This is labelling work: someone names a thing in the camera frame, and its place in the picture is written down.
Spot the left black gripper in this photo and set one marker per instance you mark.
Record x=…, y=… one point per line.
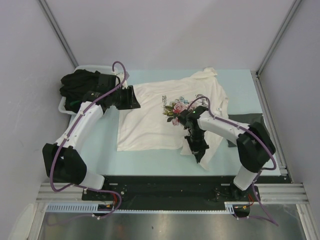
x=132, y=102

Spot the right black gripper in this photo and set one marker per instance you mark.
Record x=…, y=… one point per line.
x=197, y=150

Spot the white floral t-shirt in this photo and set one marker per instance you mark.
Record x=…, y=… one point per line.
x=162, y=97

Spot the white plastic basket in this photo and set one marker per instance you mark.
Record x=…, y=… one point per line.
x=104, y=69

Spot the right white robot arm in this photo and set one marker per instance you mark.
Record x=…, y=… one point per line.
x=254, y=145

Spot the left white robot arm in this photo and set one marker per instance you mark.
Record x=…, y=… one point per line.
x=62, y=159

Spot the folded dark grey t-shirt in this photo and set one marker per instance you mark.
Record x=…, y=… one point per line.
x=249, y=118

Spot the black t-shirt pile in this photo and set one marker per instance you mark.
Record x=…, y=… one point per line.
x=75, y=86

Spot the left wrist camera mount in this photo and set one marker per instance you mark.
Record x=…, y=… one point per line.
x=120, y=77

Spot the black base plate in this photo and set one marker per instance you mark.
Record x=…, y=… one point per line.
x=170, y=193

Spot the white slotted cable duct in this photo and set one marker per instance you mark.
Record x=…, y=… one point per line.
x=96, y=208

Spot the aluminium frame rail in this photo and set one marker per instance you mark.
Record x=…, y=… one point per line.
x=287, y=193

